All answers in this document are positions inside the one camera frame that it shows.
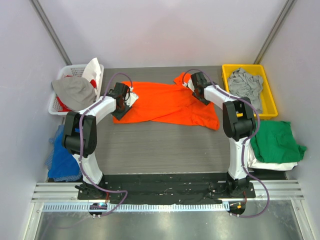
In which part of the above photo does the orange t shirt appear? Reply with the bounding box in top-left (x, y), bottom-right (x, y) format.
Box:
top-left (113, 72), bottom-right (220, 131)

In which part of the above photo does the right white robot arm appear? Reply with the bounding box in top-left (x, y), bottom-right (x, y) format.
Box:
top-left (187, 72), bottom-right (256, 198)

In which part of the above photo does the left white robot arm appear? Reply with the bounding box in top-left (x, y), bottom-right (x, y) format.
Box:
top-left (62, 82), bottom-right (139, 200)

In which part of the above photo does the white cloth in basket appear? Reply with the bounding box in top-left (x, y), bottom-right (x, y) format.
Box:
top-left (81, 57), bottom-right (104, 88)

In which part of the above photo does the grey shirt in yellow bin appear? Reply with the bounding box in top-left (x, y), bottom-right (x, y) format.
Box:
top-left (227, 67), bottom-right (264, 114)

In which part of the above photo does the beige grey shirt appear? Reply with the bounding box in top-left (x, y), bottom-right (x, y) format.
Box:
top-left (51, 76), bottom-right (96, 112)

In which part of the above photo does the white plastic basket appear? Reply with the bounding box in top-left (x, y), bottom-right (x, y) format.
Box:
top-left (48, 58), bottom-right (104, 116)

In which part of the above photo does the red cloth in basket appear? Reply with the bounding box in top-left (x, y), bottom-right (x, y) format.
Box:
top-left (56, 96), bottom-right (72, 112)

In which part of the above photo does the yellow plastic bin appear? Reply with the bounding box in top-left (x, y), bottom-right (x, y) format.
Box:
top-left (222, 64), bottom-right (278, 120)

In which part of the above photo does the blue white checkered cloth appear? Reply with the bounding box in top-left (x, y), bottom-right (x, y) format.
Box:
top-left (44, 123), bottom-right (83, 183)

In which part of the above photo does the white folded t shirt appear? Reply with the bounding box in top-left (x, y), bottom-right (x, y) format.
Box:
top-left (247, 145), bottom-right (298, 171)

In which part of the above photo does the green folded t shirt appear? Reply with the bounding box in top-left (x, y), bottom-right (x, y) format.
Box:
top-left (250, 120), bottom-right (307, 164)

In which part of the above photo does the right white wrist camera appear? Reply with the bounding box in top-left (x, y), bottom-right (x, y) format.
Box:
top-left (184, 78), bottom-right (195, 93)

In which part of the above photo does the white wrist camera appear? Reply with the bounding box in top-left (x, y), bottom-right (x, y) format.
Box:
top-left (124, 87), bottom-right (139, 107)
top-left (184, 78), bottom-right (195, 93)

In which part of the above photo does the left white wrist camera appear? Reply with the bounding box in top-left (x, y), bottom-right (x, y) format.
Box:
top-left (124, 87), bottom-right (139, 107)

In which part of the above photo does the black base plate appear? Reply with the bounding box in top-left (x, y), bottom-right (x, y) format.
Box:
top-left (76, 173), bottom-right (256, 205)

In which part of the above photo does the left corner metal post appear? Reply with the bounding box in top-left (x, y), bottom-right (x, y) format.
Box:
top-left (29, 0), bottom-right (72, 66)

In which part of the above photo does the corner metal post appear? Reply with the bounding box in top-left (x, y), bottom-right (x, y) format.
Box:
top-left (29, 0), bottom-right (72, 66)
top-left (253, 0), bottom-right (297, 65)

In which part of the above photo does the slotted cable duct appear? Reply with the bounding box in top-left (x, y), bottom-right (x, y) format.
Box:
top-left (42, 202), bottom-right (230, 213)

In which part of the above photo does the right corner metal post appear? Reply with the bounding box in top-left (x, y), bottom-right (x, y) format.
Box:
top-left (253, 0), bottom-right (297, 65)

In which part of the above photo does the aluminium rail frame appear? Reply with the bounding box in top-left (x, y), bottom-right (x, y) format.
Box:
top-left (23, 174), bottom-right (315, 240)

